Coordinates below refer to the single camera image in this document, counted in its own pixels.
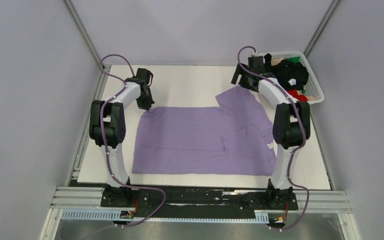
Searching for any purple t shirt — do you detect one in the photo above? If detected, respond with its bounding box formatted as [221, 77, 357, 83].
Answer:
[132, 86, 276, 176]

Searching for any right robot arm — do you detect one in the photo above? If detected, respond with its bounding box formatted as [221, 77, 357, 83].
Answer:
[231, 54, 311, 209]

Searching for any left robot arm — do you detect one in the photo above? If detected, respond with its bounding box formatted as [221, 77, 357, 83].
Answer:
[89, 68, 155, 207]

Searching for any black t shirt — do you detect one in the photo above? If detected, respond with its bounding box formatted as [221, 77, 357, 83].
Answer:
[263, 53, 309, 91]

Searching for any red t shirt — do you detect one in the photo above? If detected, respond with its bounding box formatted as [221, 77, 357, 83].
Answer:
[287, 89, 309, 102]

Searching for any white plastic basket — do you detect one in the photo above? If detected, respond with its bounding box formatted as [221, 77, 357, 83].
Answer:
[258, 51, 325, 105]

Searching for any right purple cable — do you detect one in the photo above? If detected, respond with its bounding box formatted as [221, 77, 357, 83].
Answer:
[237, 45, 310, 232]

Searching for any purple cable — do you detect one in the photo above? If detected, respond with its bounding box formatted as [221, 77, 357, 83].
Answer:
[99, 53, 167, 229]
[237, 45, 310, 232]

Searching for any left corner metal post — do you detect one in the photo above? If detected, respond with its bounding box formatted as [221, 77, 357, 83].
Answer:
[62, 0, 105, 70]

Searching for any corner metal post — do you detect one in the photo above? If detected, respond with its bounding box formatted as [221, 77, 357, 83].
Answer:
[62, 0, 105, 70]
[303, 0, 342, 58]

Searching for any right corner metal post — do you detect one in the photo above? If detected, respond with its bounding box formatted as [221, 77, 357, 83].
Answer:
[303, 0, 342, 58]

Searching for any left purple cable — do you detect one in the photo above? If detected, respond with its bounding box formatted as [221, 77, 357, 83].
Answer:
[99, 53, 167, 229]

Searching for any white cable duct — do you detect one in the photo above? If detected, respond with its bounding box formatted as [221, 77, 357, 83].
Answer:
[60, 209, 269, 224]

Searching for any aluminium frame rail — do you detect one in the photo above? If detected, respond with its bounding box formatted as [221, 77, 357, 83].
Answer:
[39, 186, 362, 240]

